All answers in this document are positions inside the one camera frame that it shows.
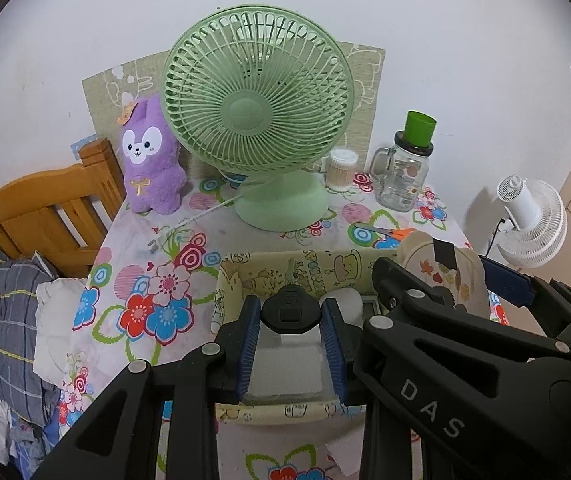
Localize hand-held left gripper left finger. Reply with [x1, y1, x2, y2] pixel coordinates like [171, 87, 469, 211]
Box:
[30, 294, 262, 480]

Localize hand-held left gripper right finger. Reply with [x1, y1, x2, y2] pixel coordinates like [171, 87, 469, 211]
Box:
[319, 297, 366, 408]

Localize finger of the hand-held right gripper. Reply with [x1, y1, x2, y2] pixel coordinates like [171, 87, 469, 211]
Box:
[371, 256, 459, 331]
[479, 255, 571, 356]

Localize round cream leaf-print dish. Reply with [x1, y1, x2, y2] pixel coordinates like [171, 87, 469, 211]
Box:
[396, 230, 491, 321]

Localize black-headed key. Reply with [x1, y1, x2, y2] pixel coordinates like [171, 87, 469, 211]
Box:
[260, 257, 322, 336]

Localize yellow printed fabric storage box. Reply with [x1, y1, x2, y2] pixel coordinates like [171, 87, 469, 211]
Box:
[210, 247, 406, 426]

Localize white rounded object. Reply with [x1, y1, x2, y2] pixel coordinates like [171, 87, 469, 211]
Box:
[336, 286, 365, 326]

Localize white clip fan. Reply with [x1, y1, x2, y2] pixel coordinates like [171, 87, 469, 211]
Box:
[495, 175, 567, 268]

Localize glass mug jar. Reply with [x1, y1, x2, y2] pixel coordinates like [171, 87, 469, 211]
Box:
[369, 130, 433, 211]

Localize white paper sheets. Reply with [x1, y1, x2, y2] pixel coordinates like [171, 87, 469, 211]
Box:
[323, 440, 366, 478]

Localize cotton swab container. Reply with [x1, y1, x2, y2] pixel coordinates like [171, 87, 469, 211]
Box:
[326, 147, 359, 192]

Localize floral tablecloth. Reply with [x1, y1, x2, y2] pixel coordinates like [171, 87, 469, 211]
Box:
[58, 175, 509, 480]

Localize green plastic cup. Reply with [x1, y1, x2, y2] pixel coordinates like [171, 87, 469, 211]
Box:
[404, 110, 437, 151]

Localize white pillow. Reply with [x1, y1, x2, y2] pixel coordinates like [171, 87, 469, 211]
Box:
[33, 277, 89, 386]

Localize purple plush toy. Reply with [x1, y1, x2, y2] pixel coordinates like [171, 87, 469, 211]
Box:
[117, 94, 187, 215]

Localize green desk fan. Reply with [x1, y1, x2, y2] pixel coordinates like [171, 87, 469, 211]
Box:
[163, 5, 355, 232]

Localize blue patterned cloth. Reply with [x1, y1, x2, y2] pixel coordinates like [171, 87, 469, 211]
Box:
[10, 405, 66, 478]

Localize grey plaid quilt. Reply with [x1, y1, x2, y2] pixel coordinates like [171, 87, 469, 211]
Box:
[0, 242, 61, 426]

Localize wooden headboard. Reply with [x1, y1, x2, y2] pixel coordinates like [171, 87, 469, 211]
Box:
[0, 137, 126, 278]

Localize orange-handled scissors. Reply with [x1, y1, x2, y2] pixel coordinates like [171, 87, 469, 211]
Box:
[354, 222, 419, 241]

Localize black power cable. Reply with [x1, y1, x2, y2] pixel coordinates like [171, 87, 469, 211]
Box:
[485, 216, 509, 257]

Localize white fan power cable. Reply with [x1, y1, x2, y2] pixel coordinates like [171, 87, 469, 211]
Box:
[148, 195, 246, 256]

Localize beige printed wall mat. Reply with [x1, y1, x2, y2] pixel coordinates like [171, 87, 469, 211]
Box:
[82, 40, 386, 181]

